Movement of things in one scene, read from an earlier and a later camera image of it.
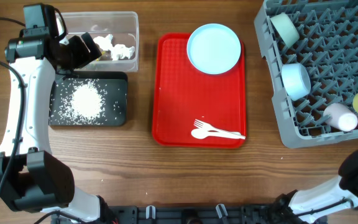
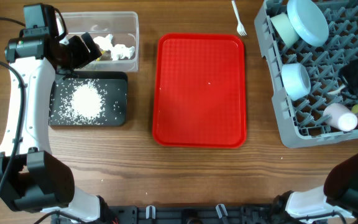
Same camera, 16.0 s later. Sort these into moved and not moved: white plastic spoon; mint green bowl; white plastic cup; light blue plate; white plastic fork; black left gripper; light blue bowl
Moved: white plastic fork; light blue plate; white plastic spoon
Not moved: black left gripper; light blue bowl; mint green bowl; white plastic cup
